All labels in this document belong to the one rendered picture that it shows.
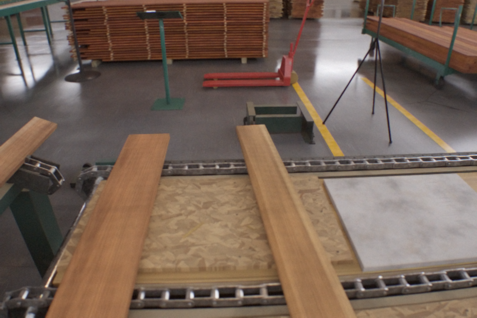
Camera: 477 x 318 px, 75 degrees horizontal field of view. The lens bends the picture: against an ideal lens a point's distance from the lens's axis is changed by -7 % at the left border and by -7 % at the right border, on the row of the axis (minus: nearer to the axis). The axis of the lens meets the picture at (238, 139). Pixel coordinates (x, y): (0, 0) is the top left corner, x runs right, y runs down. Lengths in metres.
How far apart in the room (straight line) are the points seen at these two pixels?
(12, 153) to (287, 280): 1.24
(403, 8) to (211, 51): 8.58
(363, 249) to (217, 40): 5.46
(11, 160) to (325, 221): 1.27
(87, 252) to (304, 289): 0.63
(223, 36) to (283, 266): 5.48
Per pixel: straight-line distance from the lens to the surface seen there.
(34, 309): 1.13
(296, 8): 11.94
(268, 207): 1.16
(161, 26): 4.13
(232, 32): 6.25
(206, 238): 1.11
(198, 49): 6.24
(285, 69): 4.95
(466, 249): 1.28
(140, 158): 1.47
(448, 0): 14.10
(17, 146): 1.69
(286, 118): 3.39
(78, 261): 1.08
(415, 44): 6.35
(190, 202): 1.26
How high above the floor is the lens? 1.61
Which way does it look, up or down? 28 degrees down
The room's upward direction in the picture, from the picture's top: straight up
